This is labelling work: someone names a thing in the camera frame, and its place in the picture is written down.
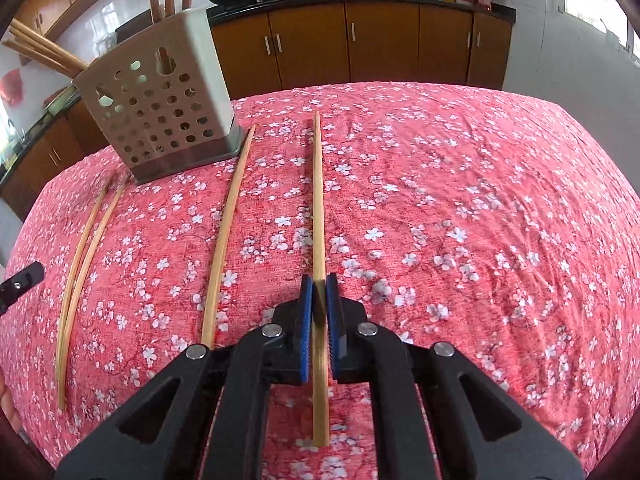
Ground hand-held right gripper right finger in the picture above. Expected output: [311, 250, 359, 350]
[326, 272, 586, 480]

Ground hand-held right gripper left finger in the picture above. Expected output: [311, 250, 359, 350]
[54, 274, 316, 480]

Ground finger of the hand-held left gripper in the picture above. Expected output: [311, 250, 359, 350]
[0, 261, 46, 313]

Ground beige perforated utensil holder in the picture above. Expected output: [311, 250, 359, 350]
[71, 7, 247, 186]

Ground person's left hand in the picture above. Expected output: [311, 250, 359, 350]
[0, 367, 23, 433]

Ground red floral tablecloth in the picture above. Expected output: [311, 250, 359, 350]
[0, 80, 640, 480]

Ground green basin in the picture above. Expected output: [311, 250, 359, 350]
[42, 87, 82, 112]

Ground red hanging plastic bag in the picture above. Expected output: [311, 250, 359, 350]
[0, 67, 26, 107]

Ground wooden lower kitchen cabinets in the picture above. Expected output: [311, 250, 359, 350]
[0, 0, 516, 221]

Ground narrow window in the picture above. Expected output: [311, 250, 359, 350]
[562, 0, 640, 67]

